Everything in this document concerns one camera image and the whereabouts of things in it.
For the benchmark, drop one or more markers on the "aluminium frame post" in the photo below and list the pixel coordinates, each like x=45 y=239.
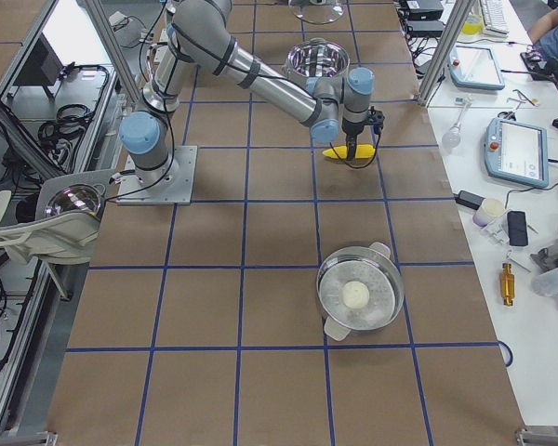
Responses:
x=456 y=19

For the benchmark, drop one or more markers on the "blue teach pendant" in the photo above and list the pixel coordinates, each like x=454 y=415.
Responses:
x=517 y=152
x=475 y=67

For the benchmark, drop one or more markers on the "steel bowl on chair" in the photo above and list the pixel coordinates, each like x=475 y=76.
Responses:
x=81 y=197

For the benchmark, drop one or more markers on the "steel steamer pot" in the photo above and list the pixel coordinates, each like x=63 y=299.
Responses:
x=371 y=265

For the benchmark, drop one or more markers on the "black power adapter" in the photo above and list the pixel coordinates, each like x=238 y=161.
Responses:
x=468 y=199

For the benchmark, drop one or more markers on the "far blue teach pendant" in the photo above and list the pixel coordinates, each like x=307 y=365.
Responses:
x=475 y=67

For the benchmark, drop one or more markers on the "near blue teach pendant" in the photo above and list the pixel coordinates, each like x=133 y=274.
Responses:
x=517 y=152

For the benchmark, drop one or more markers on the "pale green electric pot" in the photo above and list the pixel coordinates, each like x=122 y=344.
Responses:
x=314 y=58

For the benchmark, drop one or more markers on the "gold metal cylinder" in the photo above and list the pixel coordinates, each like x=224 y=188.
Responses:
x=506 y=283

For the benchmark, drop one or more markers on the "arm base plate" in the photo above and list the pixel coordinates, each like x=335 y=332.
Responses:
x=169 y=184

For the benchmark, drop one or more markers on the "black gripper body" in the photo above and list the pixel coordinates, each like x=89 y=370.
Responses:
x=352 y=127

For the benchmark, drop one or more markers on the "black phone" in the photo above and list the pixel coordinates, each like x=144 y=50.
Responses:
x=517 y=229

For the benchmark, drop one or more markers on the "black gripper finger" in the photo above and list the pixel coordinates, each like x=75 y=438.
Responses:
x=351 y=147

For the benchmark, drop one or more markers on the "white purple cup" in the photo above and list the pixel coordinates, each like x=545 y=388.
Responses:
x=489 y=210

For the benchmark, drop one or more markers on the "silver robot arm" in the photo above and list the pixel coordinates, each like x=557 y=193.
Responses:
x=197 y=36

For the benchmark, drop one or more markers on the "white grey chair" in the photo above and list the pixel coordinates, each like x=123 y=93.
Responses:
x=67 y=238

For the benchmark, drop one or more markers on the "scissors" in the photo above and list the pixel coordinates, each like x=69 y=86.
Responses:
x=507 y=115

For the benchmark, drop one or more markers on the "yellow toy corn cob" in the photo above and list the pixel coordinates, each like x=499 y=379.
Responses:
x=362 y=152

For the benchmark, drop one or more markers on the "white steamed bun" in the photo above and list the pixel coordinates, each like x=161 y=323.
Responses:
x=355 y=294

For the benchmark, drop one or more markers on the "glass pot lid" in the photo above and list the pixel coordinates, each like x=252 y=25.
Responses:
x=317 y=12

